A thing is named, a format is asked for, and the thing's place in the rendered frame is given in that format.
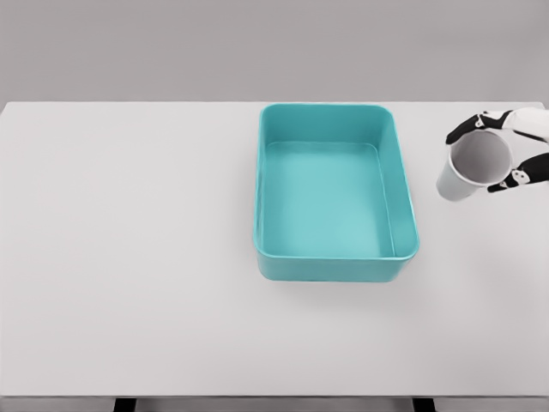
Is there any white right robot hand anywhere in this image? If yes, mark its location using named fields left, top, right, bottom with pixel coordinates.
left=445, top=107, right=549, bottom=194

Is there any white paper cup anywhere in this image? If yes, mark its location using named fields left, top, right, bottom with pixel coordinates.
left=436, top=128, right=513, bottom=202

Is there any teal plastic basket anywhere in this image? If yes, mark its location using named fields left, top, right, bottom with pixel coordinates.
left=252, top=102, right=419, bottom=284

